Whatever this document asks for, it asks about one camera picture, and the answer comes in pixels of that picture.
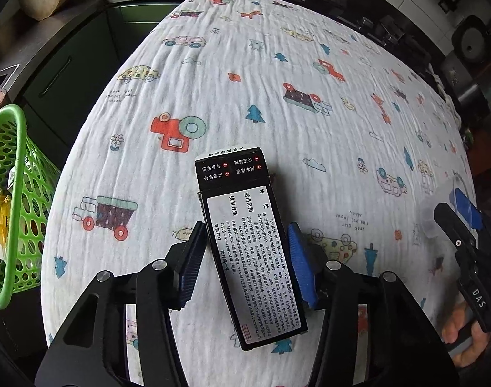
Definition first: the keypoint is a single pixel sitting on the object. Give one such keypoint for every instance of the printed white tablecloth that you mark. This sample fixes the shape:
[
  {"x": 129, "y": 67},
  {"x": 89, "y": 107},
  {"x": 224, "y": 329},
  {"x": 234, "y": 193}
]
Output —
[{"x": 269, "y": 149}]

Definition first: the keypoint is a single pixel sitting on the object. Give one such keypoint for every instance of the grey metal appliance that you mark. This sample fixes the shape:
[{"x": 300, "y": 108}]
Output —
[{"x": 467, "y": 88}]

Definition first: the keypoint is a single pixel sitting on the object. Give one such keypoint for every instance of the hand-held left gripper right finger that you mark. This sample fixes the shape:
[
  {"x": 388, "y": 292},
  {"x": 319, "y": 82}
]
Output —
[{"x": 302, "y": 266}]

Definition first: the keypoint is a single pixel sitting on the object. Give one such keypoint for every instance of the yellow packet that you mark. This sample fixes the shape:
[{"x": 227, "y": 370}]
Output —
[{"x": 1, "y": 213}]

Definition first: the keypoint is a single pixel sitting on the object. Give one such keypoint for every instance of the black box with white label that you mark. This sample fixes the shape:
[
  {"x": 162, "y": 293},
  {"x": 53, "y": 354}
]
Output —
[{"x": 249, "y": 250}]

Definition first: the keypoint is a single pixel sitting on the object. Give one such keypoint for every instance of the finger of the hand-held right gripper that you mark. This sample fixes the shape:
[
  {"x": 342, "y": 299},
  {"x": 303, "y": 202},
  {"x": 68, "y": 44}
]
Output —
[
  {"x": 465, "y": 205},
  {"x": 445, "y": 215}
]

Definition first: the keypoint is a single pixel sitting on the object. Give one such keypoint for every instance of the person's right hand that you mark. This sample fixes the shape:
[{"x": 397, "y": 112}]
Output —
[{"x": 461, "y": 334}]

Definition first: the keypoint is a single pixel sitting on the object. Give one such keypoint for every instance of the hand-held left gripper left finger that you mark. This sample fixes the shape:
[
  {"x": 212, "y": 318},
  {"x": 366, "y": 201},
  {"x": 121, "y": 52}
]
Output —
[{"x": 191, "y": 266}]

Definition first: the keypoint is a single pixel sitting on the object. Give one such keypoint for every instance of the green plastic basket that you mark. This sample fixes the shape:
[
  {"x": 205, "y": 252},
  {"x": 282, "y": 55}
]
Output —
[{"x": 17, "y": 129}]

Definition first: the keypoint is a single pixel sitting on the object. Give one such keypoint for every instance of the green cabinet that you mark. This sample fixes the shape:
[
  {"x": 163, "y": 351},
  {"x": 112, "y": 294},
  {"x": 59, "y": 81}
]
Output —
[{"x": 88, "y": 68}]

